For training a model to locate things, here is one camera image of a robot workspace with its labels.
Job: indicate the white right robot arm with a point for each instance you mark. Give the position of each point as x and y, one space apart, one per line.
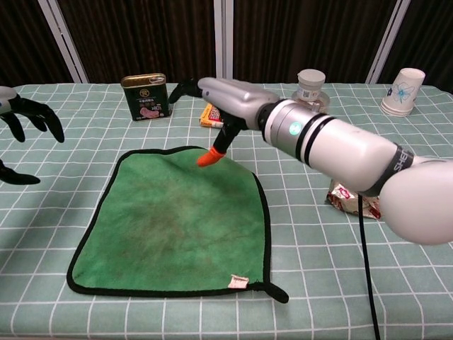
354 148

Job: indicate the dark brown partition panel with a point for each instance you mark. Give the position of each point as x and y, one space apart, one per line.
141 35
431 32
24 42
301 32

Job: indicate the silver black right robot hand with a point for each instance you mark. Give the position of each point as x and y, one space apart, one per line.
237 97

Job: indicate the white partition post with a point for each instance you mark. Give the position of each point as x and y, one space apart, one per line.
223 39
65 42
387 39

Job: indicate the brown jar with white lid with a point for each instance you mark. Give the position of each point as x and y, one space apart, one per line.
310 81

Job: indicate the orange yellow snack box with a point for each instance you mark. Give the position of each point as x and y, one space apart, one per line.
211 117

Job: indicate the dark green luncheon meat tin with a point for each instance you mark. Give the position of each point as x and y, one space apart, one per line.
147 97

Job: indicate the gold red foil snack bag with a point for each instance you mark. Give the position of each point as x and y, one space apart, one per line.
341 198

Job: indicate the green white checked tablecloth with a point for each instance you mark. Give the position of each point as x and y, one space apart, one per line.
318 269

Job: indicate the white paper cups blue flower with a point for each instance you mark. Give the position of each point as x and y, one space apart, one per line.
403 92

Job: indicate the green cloth with black trim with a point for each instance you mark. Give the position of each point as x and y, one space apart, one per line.
177 226

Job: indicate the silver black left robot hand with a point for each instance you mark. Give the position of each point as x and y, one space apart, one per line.
35 111

